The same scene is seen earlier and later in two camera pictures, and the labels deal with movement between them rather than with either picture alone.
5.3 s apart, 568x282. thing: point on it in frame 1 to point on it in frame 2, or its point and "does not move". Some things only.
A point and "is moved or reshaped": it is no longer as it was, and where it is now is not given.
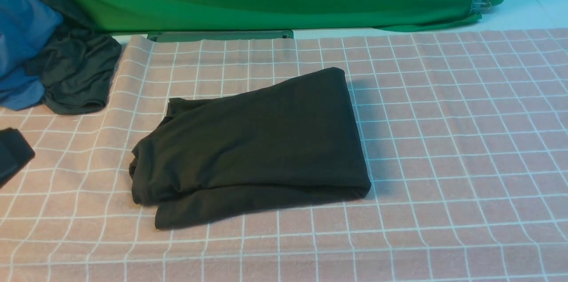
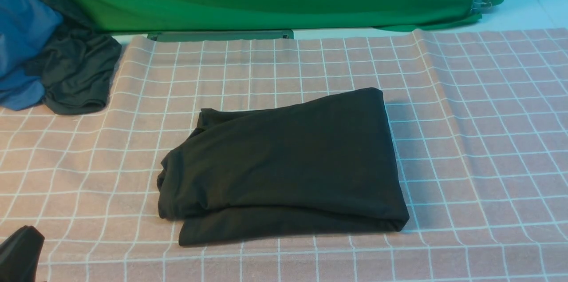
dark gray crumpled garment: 76,65 does not move
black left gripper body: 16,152 to 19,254
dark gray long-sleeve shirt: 297,139 is moved or reshaped
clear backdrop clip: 480,4 does not move
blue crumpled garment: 26,18 does not move
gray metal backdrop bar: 163,36 does not move
